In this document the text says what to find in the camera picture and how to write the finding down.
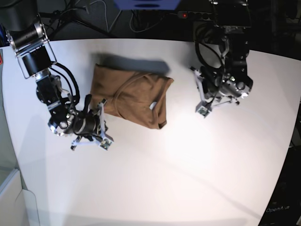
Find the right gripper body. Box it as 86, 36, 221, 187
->
71, 98, 113, 151

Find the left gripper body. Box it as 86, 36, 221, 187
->
190, 66, 240, 111

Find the brown T-shirt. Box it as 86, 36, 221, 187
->
90, 64, 174, 129

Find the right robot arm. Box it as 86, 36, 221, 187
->
0, 0, 113, 150

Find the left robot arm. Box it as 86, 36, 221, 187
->
190, 0, 253, 117

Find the black power strip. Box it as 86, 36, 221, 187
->
177, 11, 214, 21

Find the white bin at left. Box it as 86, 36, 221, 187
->
0, 169, 40, 226

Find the black tripod stand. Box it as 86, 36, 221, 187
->
40, 0, 116, 40

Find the black OpenArm base box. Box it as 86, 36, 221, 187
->
259, 131, 301, 226

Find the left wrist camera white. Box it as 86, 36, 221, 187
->
196, 105, 212, 118

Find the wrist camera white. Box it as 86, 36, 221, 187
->
98, 138, 114, 151
196, 105, 212, 118

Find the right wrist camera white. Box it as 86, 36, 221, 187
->
98, 138, 114, 151

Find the blue overhead mount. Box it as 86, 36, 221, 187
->
114, 0, 181, 10

